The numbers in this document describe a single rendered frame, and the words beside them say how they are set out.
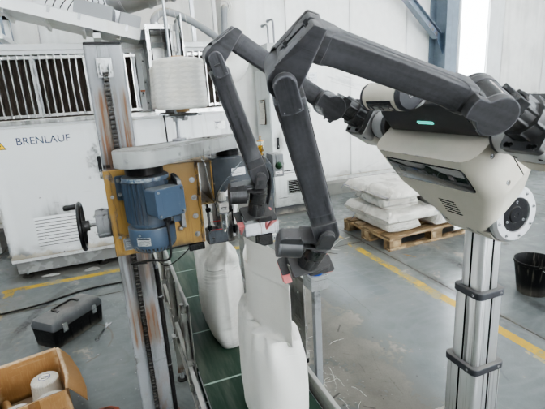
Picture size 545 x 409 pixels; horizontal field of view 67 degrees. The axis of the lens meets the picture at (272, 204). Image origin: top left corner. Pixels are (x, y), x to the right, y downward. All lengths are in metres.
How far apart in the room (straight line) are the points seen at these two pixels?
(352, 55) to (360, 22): 5.95
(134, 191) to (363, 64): 0.86
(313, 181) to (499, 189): 0.47
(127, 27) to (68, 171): 1.42
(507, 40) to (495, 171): 7.53
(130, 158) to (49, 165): 3.02
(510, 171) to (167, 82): 0.96
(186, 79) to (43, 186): 3.15
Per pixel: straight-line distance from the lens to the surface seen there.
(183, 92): 1.32
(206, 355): 2.11
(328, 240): 0.92
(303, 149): 0.78
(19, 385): 2.84
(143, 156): 1.30
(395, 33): 6.99
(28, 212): 4.40
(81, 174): 4.29
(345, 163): 6.53
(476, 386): 1.56
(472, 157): 1.04
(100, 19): 3.94
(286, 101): 0.69
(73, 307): 3.29
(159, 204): 1.27
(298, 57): 0.68
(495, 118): 0.84
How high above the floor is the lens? 1.56
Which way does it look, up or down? 15 degrees down
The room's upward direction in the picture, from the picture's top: 4 degrees counter-clockwise
